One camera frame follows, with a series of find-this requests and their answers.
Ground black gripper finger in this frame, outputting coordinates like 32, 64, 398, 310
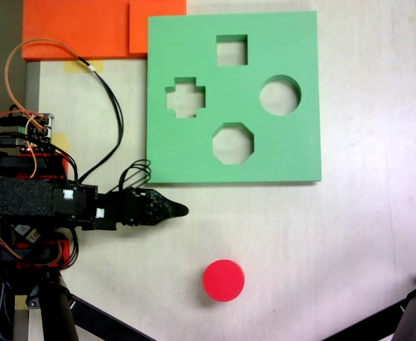
146, 188, 190, 215
146, 209, 187, 227

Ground red cylinder block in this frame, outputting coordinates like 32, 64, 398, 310
202, 259, 246, 303

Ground large orange foam block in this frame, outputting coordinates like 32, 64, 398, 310
21, 0, 131, 61

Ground black power converter board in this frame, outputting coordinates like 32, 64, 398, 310
11, 222, 41, 245

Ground green shape sorter board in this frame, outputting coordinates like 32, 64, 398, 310
146, 10, 322, 186

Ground thin black servo cable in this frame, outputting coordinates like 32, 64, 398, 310
118, 158, 153, 195

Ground red printed base plate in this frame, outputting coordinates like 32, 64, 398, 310
16, 152, 70, 268

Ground long black cable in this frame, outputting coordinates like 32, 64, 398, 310
75, 55, 125, 185

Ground circuit board with wires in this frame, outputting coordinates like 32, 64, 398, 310
16, 112, 55, 153

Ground black USB cable plug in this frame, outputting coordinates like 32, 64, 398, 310
0, 136, 28, 147

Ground blue white braided cable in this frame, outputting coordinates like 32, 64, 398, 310
0, 280, 16, 340

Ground thin orange wire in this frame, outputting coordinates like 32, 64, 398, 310
4, 38, 82, 120

